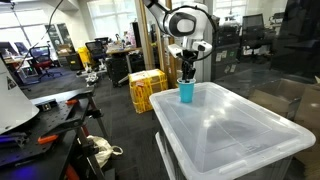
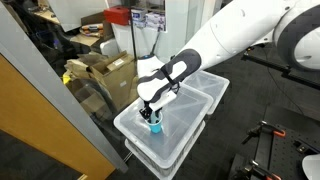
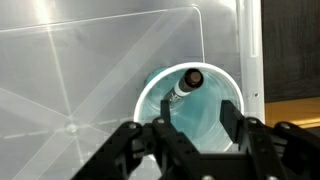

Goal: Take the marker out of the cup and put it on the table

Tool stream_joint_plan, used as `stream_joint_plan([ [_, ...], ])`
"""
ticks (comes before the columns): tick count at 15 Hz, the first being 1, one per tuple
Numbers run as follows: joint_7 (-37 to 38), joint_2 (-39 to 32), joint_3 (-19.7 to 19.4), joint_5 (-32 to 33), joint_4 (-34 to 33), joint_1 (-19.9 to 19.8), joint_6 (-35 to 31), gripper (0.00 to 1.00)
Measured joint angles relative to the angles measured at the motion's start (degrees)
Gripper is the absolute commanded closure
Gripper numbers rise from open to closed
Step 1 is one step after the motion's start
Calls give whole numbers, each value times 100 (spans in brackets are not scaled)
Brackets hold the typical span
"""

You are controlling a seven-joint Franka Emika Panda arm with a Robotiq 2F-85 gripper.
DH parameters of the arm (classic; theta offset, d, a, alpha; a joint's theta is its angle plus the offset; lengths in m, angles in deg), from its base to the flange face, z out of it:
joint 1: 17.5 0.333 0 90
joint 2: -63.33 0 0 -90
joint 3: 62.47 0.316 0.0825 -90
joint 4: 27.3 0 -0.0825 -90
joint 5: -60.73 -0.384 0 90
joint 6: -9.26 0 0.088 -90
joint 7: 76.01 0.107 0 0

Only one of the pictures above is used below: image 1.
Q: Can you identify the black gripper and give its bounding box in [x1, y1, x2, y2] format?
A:
[180, 49, 198, 83]

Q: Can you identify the blue paper cup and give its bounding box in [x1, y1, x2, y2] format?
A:
[176, 77, 197, 104]

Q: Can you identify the black cabinet with labels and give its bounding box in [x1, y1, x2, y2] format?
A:
[211, 26, 240, 82]

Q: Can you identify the yellow taped cardboard box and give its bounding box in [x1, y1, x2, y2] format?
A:
[128, 68, 169, 114]

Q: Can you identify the cluttered wooden desk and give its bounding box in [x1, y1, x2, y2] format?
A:
[105, 45, 144, 85]

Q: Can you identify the large clear plastic storage bin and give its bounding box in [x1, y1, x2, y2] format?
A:
[148, 81, 317, 180]

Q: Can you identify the black computer monitor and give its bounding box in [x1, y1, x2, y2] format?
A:
[242, 13, 264, 32]

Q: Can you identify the black office chair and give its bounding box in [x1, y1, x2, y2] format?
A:
[84, 40, 108, 66]

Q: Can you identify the yellow bin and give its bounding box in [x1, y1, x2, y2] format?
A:
[77, 46, 94, 69]

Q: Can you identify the white plastic bag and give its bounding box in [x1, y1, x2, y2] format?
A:
[87, 134, 124, 168]

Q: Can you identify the office chair with red seat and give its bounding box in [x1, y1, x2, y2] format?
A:
[29, 45, 63, 81]

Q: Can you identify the black perforated breadboard table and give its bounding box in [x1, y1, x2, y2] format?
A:
[0, 87, 104, 180]

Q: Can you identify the white cone shade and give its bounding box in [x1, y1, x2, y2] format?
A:
[0, 56, 40, 134]

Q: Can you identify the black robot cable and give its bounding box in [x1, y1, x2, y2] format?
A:
[162, 3, 219, 64]

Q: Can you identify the wooden post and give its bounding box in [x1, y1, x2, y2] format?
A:
[134, 0, 156, 72]

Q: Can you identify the black clamp with orange handle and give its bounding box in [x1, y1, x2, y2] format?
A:
[37, 134, 59, 145]
[64, 164, 81, 180]
[65, 98, 80, 106]

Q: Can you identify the hanging black cable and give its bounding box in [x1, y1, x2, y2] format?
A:
[15, 0, 65, 72]

